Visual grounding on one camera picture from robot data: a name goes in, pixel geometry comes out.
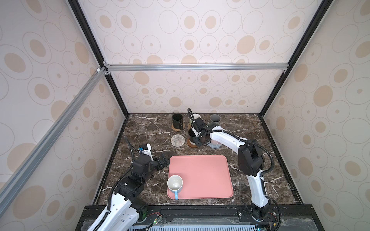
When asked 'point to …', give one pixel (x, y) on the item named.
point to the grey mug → (215, 118)
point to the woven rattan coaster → (178, 129)
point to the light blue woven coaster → (214, 146)
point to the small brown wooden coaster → (191, 144)
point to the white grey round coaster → (178, 140)
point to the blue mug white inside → (175, 183)
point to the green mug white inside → (195, 115)
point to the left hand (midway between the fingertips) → (168, 154)
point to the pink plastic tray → (203, 176)
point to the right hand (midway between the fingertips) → (199, 141)
